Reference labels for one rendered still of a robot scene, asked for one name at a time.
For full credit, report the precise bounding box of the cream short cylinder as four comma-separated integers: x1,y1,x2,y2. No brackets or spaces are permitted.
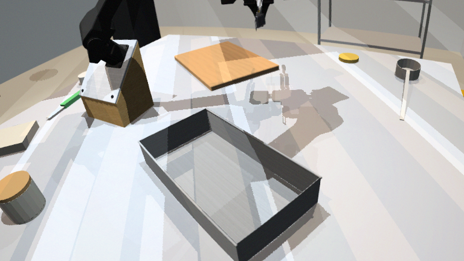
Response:
78,72,86,85

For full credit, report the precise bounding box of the orange round disc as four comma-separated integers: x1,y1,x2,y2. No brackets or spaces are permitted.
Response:
338,53,359,63

